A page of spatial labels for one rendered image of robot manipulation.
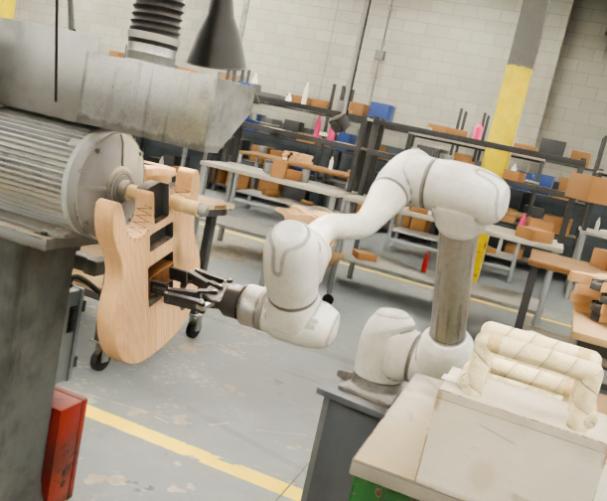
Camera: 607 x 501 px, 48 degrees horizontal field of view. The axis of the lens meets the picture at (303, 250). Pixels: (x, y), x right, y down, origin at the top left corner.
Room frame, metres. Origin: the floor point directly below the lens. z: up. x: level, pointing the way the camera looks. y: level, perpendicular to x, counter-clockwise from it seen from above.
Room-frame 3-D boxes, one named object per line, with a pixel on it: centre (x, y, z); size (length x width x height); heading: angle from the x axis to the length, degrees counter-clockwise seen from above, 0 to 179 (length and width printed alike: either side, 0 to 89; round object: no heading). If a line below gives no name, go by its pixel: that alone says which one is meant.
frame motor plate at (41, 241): (1.63, 0.68, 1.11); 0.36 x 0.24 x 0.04; 71
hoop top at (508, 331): (1.14, -0.43, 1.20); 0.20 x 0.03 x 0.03; 70
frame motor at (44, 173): (1.61, 0.62, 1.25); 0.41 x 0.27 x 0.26; 71
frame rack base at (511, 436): (1.11, -0.42, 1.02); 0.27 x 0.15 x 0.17; 71
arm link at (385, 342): (2.08, -0.32, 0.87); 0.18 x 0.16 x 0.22; 64
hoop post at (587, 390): (1.04, -0.48, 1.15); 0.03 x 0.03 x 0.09
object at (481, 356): (1.09, -0.32, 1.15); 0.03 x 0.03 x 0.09
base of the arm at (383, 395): (2.09, -0.30, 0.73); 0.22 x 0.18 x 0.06; 64
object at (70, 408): (1.78, 0.63, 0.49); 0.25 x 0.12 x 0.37; 71
